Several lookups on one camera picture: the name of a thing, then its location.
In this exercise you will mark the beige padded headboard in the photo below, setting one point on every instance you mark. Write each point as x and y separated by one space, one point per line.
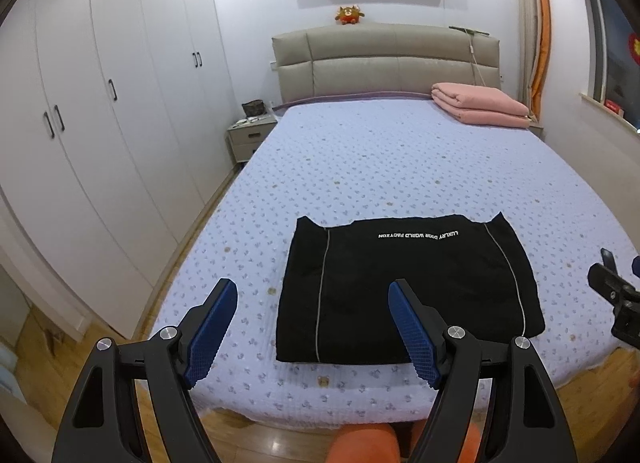
340 60

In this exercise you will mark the beige and orange curtain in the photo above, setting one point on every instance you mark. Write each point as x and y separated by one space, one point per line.
534 23

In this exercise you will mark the white wardrobe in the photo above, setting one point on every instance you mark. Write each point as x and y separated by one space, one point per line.
113 139

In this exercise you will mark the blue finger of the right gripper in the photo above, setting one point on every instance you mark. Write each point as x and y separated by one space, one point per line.
608 260
635 266

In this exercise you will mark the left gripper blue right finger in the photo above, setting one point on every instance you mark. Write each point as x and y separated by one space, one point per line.
422 332

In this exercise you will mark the orange clad knee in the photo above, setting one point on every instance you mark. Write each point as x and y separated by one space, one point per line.
367 443

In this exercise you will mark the beige bedside table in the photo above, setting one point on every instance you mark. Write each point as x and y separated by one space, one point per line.
246 135

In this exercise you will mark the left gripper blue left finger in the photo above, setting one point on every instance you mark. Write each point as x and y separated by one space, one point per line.
203 330

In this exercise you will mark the folded pink blanket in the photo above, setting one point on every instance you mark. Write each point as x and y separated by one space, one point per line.
480 105

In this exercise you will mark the brown patterned bag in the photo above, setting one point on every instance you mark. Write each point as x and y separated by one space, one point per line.
254 108

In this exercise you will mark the dark window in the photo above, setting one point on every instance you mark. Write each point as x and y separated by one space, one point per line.
614 55

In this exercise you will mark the floral white bed quilt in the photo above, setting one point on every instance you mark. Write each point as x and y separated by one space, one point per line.
340 162

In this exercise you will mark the orange plush toy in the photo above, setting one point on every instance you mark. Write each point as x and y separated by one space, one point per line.
348 15

